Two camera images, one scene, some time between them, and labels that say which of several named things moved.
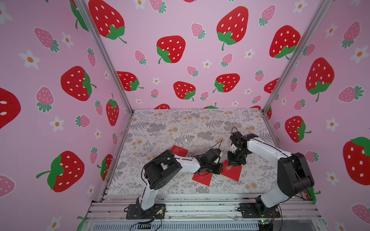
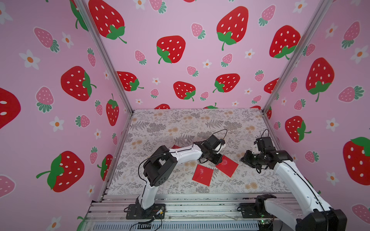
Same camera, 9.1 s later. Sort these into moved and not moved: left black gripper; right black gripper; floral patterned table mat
Moved: right black gripper; left black gripper
Not moved: floral patterned table mat
